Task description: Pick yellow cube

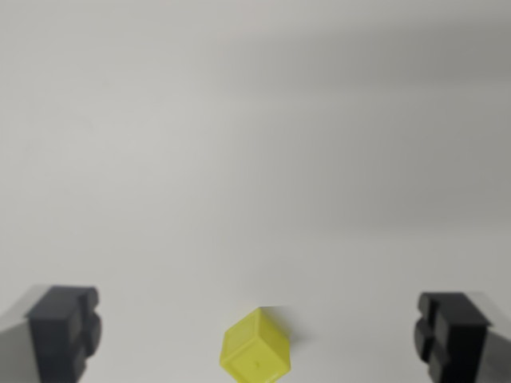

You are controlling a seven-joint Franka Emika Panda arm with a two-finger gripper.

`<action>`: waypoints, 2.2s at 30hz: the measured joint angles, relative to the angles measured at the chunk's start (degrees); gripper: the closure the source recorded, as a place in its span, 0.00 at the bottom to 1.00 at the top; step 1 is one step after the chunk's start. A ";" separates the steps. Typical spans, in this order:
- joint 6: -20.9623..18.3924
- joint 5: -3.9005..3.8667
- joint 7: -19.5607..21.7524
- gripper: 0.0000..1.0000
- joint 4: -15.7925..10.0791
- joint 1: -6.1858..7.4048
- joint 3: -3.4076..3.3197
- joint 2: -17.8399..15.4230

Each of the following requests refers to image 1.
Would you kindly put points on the black grey gripper right finger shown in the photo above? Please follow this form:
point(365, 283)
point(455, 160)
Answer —
point(459, 339)

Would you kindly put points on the black grey gripper left finger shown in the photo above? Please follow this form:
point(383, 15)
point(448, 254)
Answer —
point(56, 335)

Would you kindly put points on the yellow plastic cube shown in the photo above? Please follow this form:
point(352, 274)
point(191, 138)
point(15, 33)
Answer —
point(255, 351)

